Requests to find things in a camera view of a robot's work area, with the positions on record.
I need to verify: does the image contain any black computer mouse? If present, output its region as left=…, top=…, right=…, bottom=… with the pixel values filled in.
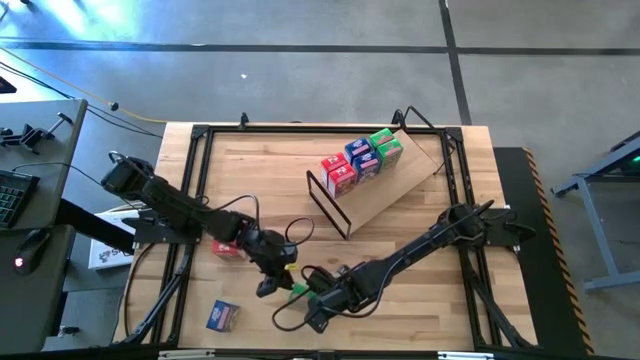
left=12, top=228, right=51, bottom=275

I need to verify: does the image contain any black hazard-striped floor mat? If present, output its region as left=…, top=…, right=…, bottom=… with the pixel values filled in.
left=492, top=146, right=596, bottom=357

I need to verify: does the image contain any black base cable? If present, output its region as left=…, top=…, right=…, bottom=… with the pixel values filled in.
left=122, top=242, right=157, bottom=337

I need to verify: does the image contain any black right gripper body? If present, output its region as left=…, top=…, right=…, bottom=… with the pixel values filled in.
left=305, top=265, right=361, bottom=334

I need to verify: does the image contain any red Froot Loops cereal box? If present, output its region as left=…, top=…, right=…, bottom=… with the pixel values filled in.
left=211, top=239, right=247, bottom=262
left=320, top=152, right=350, bottom=176
left=327, top=164, right=359, bottom=200

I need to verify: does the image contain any white printed box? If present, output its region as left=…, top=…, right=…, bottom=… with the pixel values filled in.
left=88, top=208, right=139, bottom=271

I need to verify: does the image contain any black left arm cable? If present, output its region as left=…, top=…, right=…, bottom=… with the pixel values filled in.
left=199, top=193, right=316, bottom=247

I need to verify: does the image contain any black floor cable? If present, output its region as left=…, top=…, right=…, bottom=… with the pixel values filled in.
left=0, top=59, right=165, bottom=139

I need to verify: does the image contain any yellow floor cable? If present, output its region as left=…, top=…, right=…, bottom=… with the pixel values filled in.
left=0, top=46, right=167, bottom=125

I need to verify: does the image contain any black aluminium rig frame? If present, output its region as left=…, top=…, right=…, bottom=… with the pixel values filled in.
left=112, top=122, right=539, bottom=351

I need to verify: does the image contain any wooden shelf with black frame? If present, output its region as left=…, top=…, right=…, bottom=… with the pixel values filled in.
left=305, top=105, right=447, bottom=241

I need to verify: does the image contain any black support bar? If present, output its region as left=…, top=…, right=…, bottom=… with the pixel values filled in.
left=54, top=198, right=137, bottom=254

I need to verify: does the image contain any black backlit keyboard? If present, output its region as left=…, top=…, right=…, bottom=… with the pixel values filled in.
left=0, top=168, right=40, bottom=230

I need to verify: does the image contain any grey side desk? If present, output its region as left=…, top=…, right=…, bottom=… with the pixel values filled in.
left=0, top=98, right=89, bottom=355

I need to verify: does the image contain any grey metal table frame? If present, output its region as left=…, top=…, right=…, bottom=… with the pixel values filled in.
left=550, top=130, right=640, bottom=294

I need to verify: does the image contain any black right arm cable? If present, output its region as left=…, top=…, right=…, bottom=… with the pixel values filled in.
left=272, top=264, right=394, bottom=334

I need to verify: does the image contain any blue Frosted Flakes cereal box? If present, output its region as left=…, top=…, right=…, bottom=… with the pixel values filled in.
left=343, top=137, right=374, bottom=161
left=352, top=152, right=382, bottom=185
left=205, top=299, right=241, bottom=334

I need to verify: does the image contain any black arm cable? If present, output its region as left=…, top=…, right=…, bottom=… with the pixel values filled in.
left=272, top=264, right=394, bottom=334
left=199, top=193, right=316, bottom=247

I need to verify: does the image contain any black desk clamp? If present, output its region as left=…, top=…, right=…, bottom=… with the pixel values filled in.
left=0, top=112, right=74, bottom=155

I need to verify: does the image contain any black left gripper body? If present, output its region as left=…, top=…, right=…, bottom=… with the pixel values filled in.
left=238, top=224, right=300, bottom=299

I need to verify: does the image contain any thin black keyboard cable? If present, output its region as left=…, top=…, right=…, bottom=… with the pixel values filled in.
left=12, top=161, right=109, bottom=189

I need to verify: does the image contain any green Apple Jacks cereal box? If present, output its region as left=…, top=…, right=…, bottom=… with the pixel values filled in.
left=288, top=281, right=317, bottom=302
left=375, top=138, right=404, bottom=172
left=368, top=127, right=396, bottom=149

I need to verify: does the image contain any silver metal bracket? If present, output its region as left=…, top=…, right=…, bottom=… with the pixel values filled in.
left=158, top=348, right=216, bottom=360
left=438, top=351, right=495, bottom=360

